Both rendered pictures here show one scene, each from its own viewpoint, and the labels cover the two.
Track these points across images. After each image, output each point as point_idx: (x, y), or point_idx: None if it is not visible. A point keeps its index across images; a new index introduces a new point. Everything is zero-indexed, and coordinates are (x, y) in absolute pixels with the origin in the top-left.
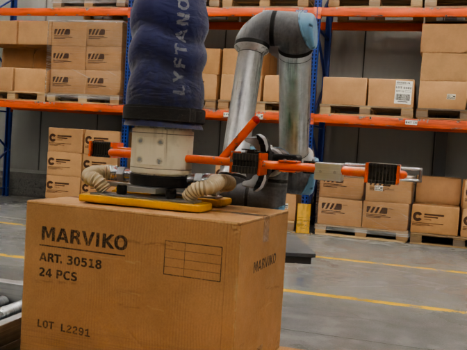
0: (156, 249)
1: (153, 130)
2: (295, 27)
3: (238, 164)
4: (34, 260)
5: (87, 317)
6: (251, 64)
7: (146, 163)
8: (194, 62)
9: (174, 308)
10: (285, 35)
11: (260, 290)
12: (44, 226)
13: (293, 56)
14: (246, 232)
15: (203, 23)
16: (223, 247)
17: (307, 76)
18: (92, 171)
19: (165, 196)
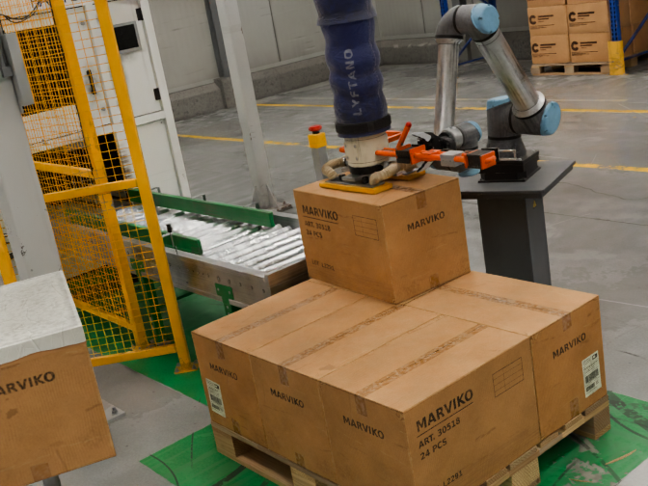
0: (349, 220)
1: (350, 139)
2: (469, 21)
3: (400, 157)
4: (303, 225)
5: (331, 259)
6: (445, 56)
7: (351, 160)
8: (364, 91)
9: (364, 255)
10: (465, 28)
11: (422, 239)
12: (303, 205)
13: (478, 41)
14: (390, 209)
15: (367, 61)
16: (376, 220)
17: (499, 51)
18: (326, 167)
19: None
